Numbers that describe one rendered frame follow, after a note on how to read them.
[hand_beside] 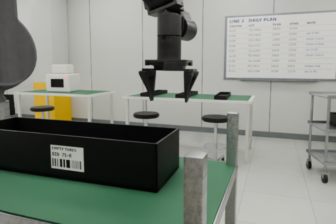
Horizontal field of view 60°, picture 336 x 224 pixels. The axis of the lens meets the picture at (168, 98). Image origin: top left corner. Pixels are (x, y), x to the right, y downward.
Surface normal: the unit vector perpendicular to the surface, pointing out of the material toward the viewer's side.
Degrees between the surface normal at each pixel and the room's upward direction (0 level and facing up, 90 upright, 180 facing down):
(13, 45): 76
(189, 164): 90
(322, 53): 90
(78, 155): 90
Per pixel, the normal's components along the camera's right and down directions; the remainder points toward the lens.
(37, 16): -0.34, 0.10
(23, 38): 0.84, -0.19
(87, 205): 0.00, -0.99
